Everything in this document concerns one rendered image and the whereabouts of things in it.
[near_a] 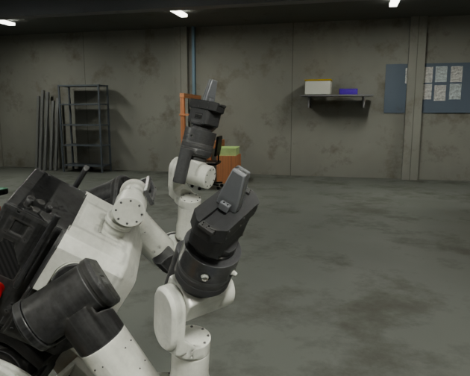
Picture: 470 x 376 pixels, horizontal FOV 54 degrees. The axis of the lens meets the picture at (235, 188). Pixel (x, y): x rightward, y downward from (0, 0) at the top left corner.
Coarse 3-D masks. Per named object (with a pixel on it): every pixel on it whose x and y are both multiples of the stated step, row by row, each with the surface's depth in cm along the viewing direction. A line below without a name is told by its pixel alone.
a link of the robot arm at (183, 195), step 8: (176, 160) 128; (168, 176) 130; (168, 184) 131; (176, 184) 131; (184, 184) 134; (176, 192) 130; (184, 192) 134; (192, 192) 135; (176, 200) 131; (184, 200) 130; (192, 200) 131; (200, 200) 132; (184, 208) 130; (192, 208) 130
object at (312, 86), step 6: (306, 84) 908; (312, 84) 905; (318, 84) 902; (324, 84) 899; (330, 84) 901; (306, 90) 910; (312, 90) 907; (318, 90) 904; (324, 90) 901; (330, 90) 908
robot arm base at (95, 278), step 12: (84, 264) 80; (96, 264) 86; (84, 276) 79; (96, 276) 79; (96, 288) 78; (108, 288) 82; (108, 300) 80; (12, 312) 77; (24, 324) 76; (24, 336) 76; (36, 336) 76
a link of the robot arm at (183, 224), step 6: (180, 210) 132; (186, 210) 131; (192, 210) 131; (180, 216) 132; (186, 216) 131; (180, 222) 133; (186, 222) 132; (180, 228) 133; (186, 228) 133; (174, 234) 140; (180, 234) 134; (174, 240) 137; (180, 240) 135; (174, 246) 135
